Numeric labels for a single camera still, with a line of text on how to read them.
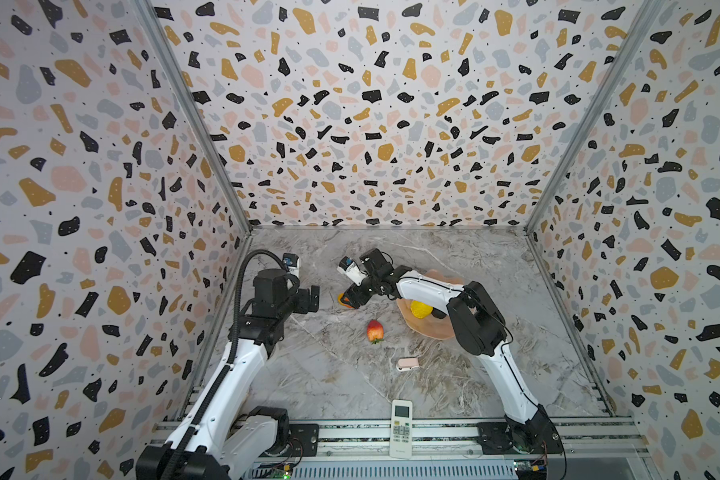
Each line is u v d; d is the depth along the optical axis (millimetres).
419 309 923
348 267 879
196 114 873
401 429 746
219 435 424
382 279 791
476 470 780
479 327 585
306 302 720
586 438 767
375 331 895
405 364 856
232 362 484
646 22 718
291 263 686
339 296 964
